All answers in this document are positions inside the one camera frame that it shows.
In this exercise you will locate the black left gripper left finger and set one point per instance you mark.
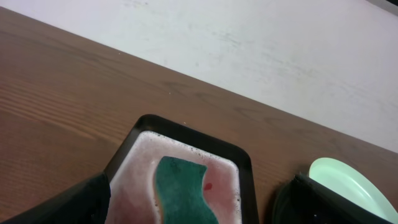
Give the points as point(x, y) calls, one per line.
point(85, 202)

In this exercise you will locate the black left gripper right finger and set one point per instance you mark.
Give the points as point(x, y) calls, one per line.
point(304, 200)

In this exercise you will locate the mint green plate front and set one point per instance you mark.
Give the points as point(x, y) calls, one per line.
point(353, 186)

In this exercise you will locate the green yellow sponge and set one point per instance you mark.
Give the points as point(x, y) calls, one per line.
point(179, 187)

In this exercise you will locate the black rectangular soapy tray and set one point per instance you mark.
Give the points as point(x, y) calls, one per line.
point(178, 132)

